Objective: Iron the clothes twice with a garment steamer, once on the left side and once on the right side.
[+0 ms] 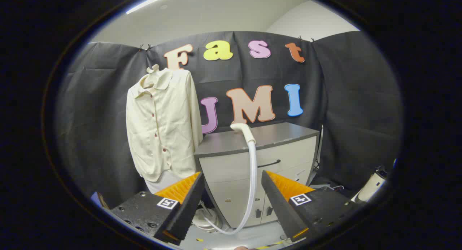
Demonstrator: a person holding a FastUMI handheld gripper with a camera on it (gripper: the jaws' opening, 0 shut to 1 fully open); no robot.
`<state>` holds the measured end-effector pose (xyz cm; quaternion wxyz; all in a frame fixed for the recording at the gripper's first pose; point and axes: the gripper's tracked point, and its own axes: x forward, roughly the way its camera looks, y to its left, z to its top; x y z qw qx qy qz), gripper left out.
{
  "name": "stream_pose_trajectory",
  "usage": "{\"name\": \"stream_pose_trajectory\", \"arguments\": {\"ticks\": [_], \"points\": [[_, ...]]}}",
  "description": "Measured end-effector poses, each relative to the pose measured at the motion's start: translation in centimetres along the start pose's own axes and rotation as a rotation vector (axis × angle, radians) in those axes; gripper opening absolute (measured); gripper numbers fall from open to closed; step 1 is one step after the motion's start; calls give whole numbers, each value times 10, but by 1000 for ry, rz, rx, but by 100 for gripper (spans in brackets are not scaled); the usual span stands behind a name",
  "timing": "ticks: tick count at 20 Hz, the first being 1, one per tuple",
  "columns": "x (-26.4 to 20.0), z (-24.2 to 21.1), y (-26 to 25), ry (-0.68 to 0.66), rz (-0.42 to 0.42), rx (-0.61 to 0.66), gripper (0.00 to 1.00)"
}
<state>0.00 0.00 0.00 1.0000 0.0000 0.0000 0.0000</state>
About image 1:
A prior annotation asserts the tangle of cables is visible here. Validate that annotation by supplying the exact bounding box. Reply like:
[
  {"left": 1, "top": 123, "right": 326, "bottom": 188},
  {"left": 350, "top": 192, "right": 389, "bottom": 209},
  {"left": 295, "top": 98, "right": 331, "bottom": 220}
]
[{"left": 312, "top": 160, "right": 345, "bottom": 193}]

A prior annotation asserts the grey top white cabinet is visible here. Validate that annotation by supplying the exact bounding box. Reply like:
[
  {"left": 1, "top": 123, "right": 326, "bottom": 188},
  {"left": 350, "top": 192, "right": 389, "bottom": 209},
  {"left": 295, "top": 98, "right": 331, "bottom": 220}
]
[{"left": 194, "top": 122, "right": 321, "bottom": 229}]

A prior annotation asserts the white cylindrical device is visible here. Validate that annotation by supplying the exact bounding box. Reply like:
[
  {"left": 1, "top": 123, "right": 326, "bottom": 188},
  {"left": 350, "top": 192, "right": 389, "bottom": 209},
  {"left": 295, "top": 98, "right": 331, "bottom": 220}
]
[{"left": 352, "top": 167, "right": 388, "bottom": 203}]

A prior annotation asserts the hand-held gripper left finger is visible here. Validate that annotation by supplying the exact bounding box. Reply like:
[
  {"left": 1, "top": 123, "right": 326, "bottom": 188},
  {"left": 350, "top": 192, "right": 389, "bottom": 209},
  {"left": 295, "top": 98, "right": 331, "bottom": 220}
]
[{"left": 110, "top": 172, "right": 205, "bottom": 246}]

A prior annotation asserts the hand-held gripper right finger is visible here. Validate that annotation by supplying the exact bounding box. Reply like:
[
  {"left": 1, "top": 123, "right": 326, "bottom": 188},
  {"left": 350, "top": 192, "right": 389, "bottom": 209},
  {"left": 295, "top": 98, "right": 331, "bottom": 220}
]
[{"left": 261, "top": 170, "right": 359, "bottom": 243}]

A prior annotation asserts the cream button-up shirt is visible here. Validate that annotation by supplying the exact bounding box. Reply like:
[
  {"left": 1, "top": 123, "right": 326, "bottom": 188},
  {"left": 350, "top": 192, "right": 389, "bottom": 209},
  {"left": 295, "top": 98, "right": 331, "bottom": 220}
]
[{"left": 126, "top": 68, "right": 204, "bottom": 183}]

